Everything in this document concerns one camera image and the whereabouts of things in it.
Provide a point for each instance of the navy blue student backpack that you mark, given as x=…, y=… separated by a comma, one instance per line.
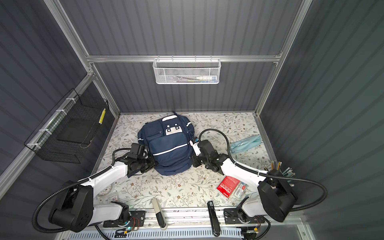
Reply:
x=168, y=141

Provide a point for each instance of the black wire wall basket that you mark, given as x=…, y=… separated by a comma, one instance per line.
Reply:
x=68, y=134

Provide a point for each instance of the black and white stapler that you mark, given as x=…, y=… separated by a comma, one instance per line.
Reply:
x=159, y=214

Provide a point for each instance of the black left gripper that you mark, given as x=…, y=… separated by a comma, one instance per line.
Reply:
x=152, y=163

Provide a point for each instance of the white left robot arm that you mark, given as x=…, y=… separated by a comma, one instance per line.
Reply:
x=74, y=207

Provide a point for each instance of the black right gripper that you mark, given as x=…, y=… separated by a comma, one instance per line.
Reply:
x=194, y=157

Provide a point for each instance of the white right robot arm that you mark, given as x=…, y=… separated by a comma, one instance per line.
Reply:
x=276, y=197

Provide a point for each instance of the clear pen refill pack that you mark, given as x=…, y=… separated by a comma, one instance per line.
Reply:
x=240, y=190

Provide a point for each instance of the white wire mesh basket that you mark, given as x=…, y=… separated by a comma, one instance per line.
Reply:
x=187, y=72

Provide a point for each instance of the pink pencil cup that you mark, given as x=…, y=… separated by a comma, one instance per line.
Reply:
x=281, y=168

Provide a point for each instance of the light blue cloth pouch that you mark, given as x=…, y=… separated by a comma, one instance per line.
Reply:
x=245, y=144

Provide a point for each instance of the red card pack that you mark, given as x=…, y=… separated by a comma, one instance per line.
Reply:
x=227, y=186

